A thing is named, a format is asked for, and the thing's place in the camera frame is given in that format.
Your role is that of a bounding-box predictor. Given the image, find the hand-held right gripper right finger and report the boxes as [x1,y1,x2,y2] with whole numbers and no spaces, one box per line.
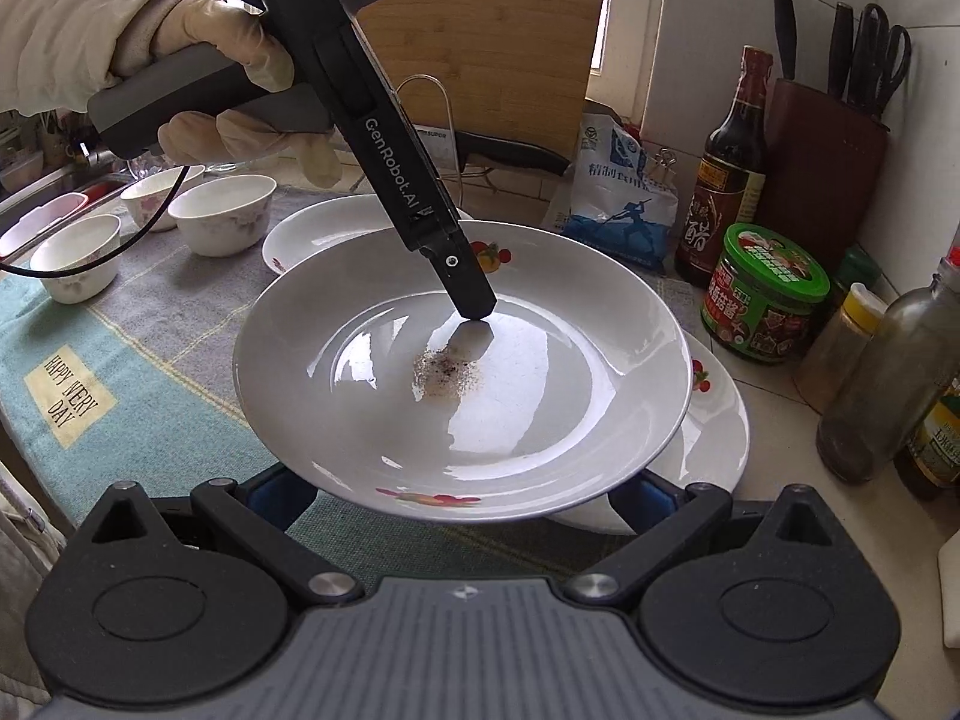
[562,469,845,608]

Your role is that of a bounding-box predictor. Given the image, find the grey checked table cloth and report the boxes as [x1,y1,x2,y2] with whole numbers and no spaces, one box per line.
[0,181,706,593]

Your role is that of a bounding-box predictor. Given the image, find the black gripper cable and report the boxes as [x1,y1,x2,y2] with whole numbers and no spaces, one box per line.
[0,163,188,276]

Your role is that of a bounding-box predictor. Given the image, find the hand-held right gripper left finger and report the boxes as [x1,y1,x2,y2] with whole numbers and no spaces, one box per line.
[75,463,365,610]

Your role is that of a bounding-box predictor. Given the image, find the clear oil bottle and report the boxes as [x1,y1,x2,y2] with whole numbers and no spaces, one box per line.
[816,255,960,485]

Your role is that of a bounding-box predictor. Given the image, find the person's left forearm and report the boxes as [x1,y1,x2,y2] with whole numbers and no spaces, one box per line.
[0,0,226,117]

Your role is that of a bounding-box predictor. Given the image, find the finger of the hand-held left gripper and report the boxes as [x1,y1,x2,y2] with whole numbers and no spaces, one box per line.
[427,234,498,320]

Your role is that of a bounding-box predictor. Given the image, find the black-handled kitchen knife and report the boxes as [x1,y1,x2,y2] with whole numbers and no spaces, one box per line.
[409,124,572,179]

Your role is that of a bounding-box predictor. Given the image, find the black kitchen scissors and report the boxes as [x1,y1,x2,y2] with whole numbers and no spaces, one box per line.
[853,3,913,119]

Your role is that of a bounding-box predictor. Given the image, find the brown knife block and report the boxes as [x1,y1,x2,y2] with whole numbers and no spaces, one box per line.
[752,79,891,276]

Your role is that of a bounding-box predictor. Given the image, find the dark vinegar bottle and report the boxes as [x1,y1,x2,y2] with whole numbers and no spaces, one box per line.
[673,45,775,288]

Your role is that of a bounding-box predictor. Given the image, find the yellow-labelled oil bottle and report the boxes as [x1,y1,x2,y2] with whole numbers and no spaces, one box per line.
[892,375,960,502]

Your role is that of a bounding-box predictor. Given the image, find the pink and white basin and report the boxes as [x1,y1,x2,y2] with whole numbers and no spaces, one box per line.
[0,193,89,257]

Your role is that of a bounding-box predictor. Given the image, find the yellow-lidded spice jar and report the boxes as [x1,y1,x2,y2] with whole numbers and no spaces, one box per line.
[796,283,888,415]

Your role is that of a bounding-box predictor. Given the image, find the wooden cutting board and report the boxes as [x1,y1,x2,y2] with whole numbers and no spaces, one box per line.
[358,0,605,158]

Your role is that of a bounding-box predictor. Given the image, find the person's left hand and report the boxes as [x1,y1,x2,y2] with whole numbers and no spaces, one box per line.
[112,0,341,191]

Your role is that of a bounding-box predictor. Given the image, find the white floral plate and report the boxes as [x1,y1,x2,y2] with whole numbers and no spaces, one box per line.
[232,221,692,530]
[262,193,475,276]
[551,330,751,537]

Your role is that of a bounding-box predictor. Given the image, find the black knife handle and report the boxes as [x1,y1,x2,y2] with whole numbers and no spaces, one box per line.
[828,2,856,100]

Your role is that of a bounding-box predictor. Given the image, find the green-lidded sauce jar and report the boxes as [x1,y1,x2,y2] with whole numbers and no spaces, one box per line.
[701,223,831,365]

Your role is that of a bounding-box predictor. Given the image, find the white and blue salt bag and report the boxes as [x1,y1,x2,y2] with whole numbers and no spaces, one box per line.
[561,114,676,272]

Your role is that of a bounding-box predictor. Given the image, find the green-capped bottle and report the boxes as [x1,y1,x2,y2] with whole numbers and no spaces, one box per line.
[825,244,884,316]

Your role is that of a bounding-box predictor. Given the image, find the wire cutting board rack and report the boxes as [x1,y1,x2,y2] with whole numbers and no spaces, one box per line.
[396,73,470,188]

